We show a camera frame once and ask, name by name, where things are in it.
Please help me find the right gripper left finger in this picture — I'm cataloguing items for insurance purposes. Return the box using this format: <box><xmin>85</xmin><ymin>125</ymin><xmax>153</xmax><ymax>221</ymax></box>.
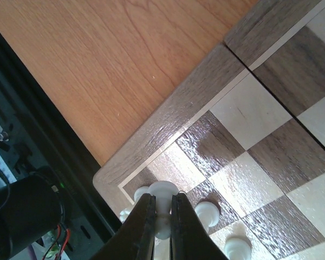
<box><xmin>92</xmin><ymin>193</ymin><xmax>155</xmax><ymax>260</ymax></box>

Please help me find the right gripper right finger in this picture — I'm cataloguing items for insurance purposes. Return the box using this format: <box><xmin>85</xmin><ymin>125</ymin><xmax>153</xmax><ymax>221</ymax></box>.
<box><xmin>170</xmin><ymin>193</ymin><xmax>227</xmax><ymax>260</ymax></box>

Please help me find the white corner rook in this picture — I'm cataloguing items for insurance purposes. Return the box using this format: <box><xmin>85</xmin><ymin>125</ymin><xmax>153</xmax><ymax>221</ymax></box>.
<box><xmin>119</xmin><ymin>186</ymin><xmax>150</xmax><ymax>223</ymax></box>

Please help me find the wooden chessboard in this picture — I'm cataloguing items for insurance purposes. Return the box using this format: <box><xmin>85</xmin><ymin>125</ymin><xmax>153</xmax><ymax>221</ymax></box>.
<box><xmin>93</xmin><ymin>1</ymin><xmax>325</xmax><ymax>259</ymax></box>

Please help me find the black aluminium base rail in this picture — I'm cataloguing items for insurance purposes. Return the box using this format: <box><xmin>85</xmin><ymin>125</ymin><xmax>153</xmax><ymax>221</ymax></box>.
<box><xmin>0</xmin><ymin>34</ymin><xmax>120</xmax><ymax>259</ymax></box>

